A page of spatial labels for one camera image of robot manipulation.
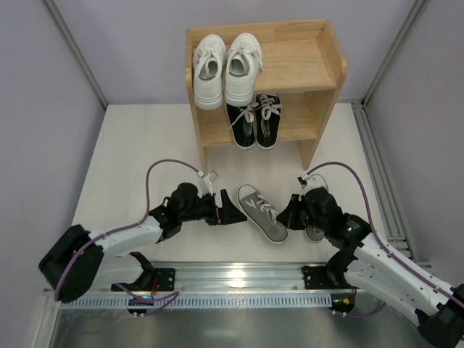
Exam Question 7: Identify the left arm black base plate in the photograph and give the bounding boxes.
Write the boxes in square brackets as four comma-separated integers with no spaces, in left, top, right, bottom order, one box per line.
[111,268,175,292]

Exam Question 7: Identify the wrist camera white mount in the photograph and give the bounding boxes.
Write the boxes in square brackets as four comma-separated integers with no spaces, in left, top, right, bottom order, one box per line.
[297,173,328,196]
[197,171,219,196]

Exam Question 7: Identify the perforated cable duct strip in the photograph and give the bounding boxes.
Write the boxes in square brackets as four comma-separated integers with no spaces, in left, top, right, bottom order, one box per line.
[60,293,332,311]

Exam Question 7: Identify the grey canvas sneaker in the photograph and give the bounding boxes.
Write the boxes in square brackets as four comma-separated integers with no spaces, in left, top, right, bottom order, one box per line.
[304,226,325,243]
[237,184,288,244]

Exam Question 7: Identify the left aluminium frame post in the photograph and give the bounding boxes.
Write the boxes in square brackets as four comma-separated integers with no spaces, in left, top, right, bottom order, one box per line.
[40,0,109,109]

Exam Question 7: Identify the right aluminium frame post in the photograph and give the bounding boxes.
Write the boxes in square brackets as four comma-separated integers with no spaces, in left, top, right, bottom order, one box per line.
[360,0,430,108]

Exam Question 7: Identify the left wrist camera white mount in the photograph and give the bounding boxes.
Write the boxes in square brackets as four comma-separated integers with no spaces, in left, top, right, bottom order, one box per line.
[197,171,219,196]

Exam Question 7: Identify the aluminium frame post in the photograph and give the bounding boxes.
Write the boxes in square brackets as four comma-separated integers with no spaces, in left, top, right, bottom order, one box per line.
[360,0,430,108]
[40,0,109,109]

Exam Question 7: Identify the white sneaker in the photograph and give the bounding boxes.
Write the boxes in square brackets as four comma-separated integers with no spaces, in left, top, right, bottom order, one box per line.
[224,33,263,107]
[192,34,226,110]

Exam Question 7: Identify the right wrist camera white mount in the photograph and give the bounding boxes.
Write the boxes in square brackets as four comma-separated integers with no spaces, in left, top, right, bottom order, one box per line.
[297,173,328,196]

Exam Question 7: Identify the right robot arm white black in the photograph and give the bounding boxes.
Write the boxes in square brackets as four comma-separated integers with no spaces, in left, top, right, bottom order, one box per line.
[276,187,463,347]

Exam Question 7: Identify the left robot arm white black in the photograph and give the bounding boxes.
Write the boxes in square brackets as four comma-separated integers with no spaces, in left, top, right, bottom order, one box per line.
[38,183,247,303]

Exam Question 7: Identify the black canvas sneaker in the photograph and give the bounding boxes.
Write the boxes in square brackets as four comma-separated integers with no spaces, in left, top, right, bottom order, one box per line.
[225,104,255,150]
[255,94,282,150]

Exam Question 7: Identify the wooden two-tier shoe shelf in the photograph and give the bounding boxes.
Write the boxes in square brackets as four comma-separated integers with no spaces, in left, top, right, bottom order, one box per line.
[186,19,347,169]

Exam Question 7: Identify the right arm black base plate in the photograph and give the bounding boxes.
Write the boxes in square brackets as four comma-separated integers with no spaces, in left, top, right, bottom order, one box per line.
[301,265,338,290]

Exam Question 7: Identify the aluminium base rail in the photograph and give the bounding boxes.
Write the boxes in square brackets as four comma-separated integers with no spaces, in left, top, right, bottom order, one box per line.
[43,261,436,293]

